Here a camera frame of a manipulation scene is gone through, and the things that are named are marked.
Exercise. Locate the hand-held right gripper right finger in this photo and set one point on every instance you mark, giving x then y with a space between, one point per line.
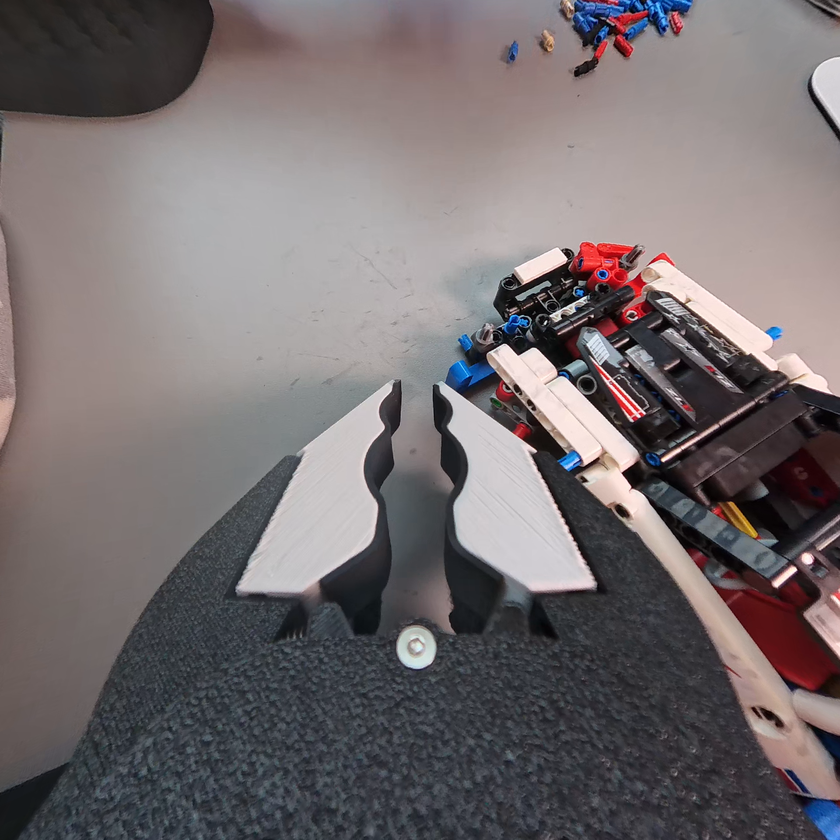
512 512

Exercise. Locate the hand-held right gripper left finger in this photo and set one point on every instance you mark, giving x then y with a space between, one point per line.
315 512

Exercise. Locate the toy brick race car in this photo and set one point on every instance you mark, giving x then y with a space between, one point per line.
689 394

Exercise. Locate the pile of small connector pins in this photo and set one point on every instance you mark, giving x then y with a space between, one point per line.
623 19

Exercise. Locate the grey desk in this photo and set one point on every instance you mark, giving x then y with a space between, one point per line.
262 262

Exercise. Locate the person's grey patterned sweatshirt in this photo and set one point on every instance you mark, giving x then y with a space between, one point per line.
5 341

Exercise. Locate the black quilted cushion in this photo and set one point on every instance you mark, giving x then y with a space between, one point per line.
85 52

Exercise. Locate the white book stand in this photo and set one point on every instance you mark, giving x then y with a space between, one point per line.
828 92

